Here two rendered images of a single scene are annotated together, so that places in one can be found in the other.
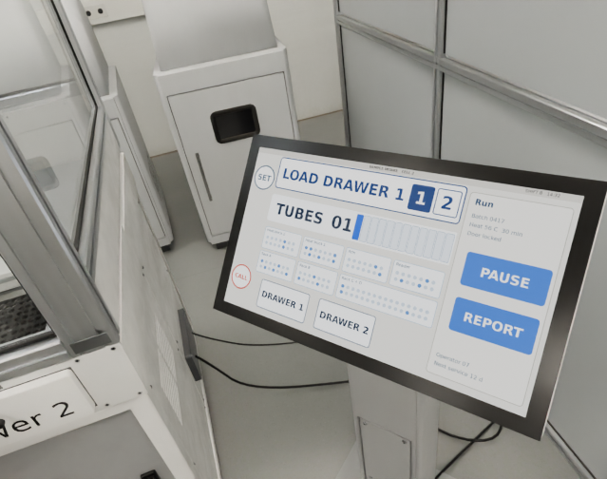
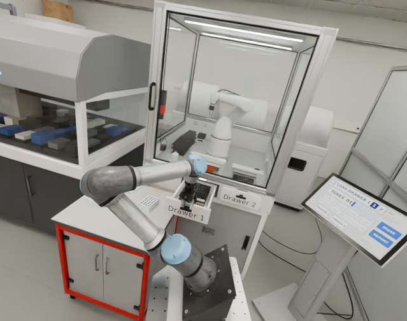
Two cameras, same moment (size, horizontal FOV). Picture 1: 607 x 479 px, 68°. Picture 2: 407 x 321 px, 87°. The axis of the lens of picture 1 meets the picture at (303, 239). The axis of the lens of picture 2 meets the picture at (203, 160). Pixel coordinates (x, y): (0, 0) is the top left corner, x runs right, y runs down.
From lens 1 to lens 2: 98 cm
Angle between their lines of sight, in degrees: 22
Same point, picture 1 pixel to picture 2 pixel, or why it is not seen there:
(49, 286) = (275, 178)
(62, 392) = (257, 200)
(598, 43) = not seen: outside the picture
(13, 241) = (278, 166)
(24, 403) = (249, 197)
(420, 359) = (357, 237)
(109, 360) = (269, 200)
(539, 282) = (397, 235)
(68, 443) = (242, 214)
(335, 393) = (288, 267)
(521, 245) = (397, 225)
